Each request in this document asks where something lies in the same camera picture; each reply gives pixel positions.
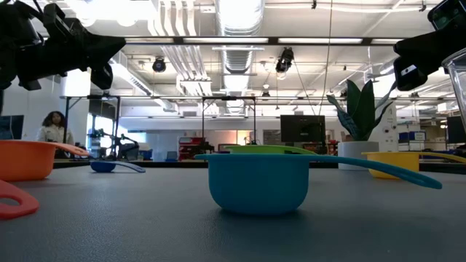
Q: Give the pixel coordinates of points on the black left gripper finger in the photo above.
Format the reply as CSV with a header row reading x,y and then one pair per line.
x,y
103,45
99,60

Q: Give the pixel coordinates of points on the teal plastic measuring cup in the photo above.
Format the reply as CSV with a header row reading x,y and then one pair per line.
x,y
255,182

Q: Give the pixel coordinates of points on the black background robot arm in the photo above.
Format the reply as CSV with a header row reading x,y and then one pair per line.
x,y
125,149

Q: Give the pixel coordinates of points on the black ceiling spotlight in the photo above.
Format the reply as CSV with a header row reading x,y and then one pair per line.
x,y
284,60
159,65

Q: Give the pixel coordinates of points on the blue storage bin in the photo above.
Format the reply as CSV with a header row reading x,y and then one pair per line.
x,y
411,136

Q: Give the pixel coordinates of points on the clear plastic basket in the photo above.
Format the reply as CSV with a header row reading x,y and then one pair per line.
x,y
459,83

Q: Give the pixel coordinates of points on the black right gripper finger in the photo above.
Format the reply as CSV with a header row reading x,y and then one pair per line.
x,y
433,41
431,60

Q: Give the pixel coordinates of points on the yellow plastic measuring cup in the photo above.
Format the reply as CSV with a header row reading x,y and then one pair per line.
x,y
393,163

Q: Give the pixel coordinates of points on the red plastic measuring cup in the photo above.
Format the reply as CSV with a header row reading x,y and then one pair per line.
x,y
26,207

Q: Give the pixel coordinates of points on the dark wall screen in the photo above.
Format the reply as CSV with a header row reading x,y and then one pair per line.
x,y
11,127

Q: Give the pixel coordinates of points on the small blue measuring cup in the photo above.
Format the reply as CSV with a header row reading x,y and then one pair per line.
x,y
103,167

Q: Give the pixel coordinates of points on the black metal frame station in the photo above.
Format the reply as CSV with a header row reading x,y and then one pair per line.
x,y
66,123
254,120

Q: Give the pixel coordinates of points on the person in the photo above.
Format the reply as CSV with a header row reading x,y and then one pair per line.
x,y
54,132

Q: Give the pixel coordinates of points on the green plastic measuring cup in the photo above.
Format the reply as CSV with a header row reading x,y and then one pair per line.
x,y
269,149

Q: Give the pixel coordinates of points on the black aluminium table frame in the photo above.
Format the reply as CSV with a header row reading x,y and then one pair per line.
x,y
174,164

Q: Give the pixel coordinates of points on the snake plant in white pot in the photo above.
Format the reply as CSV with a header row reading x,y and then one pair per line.
x,y
358,154

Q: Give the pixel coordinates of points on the orange plastic measuring cup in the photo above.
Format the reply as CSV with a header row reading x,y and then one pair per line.
x,y
22,160

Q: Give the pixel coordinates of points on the black monitor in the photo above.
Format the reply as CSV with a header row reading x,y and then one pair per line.
x,y
302,129
457,129

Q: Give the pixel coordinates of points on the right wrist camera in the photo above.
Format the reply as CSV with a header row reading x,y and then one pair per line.
x,y
448,14

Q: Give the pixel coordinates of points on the red tool cart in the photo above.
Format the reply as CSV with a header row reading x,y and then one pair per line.
x,y
190,145

